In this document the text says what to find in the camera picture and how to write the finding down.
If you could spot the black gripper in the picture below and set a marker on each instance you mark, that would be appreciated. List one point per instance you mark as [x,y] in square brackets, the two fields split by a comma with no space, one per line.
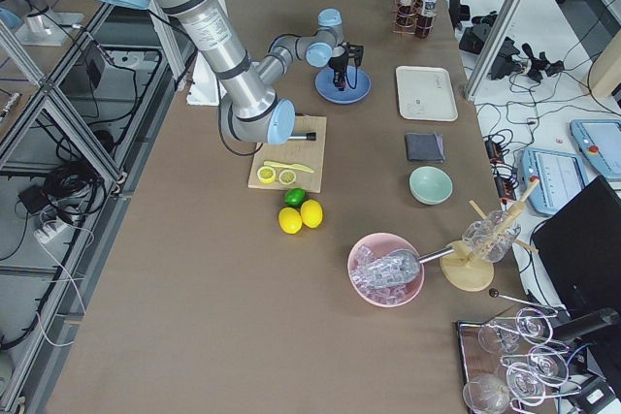
[339,61]

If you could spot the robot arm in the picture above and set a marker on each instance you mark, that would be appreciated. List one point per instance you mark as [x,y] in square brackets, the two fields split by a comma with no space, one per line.
[252,111]

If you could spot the blue round plate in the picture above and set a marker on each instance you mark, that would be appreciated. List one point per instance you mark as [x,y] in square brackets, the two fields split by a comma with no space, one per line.
[325,88]

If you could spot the steel muddler black tip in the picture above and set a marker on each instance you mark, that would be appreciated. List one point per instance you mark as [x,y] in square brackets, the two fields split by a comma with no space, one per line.
[309,136]

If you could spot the tea bottle front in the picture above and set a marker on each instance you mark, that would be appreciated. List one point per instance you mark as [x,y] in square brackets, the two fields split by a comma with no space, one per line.
[424,23]

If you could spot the cream rabbit tray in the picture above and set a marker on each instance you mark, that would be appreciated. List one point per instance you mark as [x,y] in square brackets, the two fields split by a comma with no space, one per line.
[425,94]

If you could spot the wooden cutting board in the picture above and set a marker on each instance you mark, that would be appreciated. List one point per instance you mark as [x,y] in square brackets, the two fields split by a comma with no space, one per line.
[304,152]

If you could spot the yellow plastic knife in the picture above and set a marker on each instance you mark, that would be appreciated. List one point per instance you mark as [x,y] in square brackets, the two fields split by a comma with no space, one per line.
[294,166]

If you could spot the grey folded cloth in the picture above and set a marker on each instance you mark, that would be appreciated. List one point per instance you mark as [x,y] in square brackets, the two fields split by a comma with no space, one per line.
[425,147]

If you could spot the lemon half upper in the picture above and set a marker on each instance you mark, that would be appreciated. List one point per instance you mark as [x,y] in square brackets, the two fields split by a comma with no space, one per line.
[287,177]

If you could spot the lemon half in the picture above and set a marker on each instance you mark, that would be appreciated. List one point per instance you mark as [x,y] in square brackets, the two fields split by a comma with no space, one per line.
[266,174]
[287,177]

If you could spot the lemon half lower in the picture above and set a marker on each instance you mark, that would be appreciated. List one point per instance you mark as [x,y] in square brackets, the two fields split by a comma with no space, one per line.
[266,174]

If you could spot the green lime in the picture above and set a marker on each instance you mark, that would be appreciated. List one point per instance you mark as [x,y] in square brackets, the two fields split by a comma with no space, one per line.
[295,197]

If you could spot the mint green bowl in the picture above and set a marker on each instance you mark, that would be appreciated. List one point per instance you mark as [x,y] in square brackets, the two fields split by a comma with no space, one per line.
[430,185]

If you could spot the yellow lemon upper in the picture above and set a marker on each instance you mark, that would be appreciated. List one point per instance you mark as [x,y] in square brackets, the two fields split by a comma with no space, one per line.
[312,214]

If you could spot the yellow lemon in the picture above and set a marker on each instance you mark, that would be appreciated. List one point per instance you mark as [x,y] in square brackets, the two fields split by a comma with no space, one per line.
[290,220]
[312,214]

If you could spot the yellow lemon lower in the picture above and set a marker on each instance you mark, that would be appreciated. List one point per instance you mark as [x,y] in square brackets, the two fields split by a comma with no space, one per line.
[290,220]

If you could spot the metal ice scoop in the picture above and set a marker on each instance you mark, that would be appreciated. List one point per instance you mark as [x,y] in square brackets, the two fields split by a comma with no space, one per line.
[405,265]

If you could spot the glass mug on stand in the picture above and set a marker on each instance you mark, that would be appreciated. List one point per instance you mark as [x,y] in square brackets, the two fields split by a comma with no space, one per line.
[486,239]

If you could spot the pink bowl with ice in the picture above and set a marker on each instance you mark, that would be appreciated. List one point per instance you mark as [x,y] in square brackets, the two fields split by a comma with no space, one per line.
[368,271]

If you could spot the wooden cup tree stand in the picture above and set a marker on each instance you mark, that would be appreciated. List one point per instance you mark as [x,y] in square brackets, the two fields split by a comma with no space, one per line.
[463,268]

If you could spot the blue teach pendant right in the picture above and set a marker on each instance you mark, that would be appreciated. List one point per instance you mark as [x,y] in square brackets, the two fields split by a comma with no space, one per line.
[561,177]

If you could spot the black laptop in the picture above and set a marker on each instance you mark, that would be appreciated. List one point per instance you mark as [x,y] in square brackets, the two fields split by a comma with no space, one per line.
[579,247]

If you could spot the white power strip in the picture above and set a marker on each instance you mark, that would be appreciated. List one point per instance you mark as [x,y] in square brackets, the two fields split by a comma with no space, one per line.
[49,231]

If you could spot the wine glass rack tray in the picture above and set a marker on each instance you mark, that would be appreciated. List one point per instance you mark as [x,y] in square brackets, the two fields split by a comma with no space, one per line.
[523,360]

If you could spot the copper wire bottle rack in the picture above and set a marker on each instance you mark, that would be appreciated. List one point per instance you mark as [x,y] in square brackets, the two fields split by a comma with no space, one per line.
[417,4]

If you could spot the aluminium frame post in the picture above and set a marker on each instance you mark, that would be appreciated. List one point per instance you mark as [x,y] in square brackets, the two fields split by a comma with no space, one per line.
[491,48]

